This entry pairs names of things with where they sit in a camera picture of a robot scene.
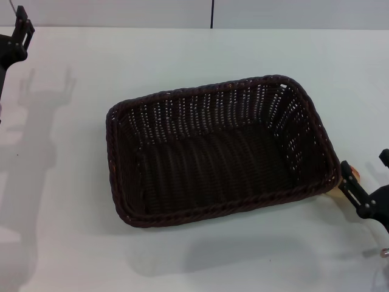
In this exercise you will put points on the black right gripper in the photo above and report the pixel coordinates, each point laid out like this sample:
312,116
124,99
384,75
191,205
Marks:
378,203

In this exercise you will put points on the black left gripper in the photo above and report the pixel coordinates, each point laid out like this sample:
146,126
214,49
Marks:
12,50

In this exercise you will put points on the dark brown woven rectangular basket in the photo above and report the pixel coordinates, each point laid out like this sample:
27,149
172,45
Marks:
218,152

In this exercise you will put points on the beige bun with orange spot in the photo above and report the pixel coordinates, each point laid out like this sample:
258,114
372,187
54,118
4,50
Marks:
335,193

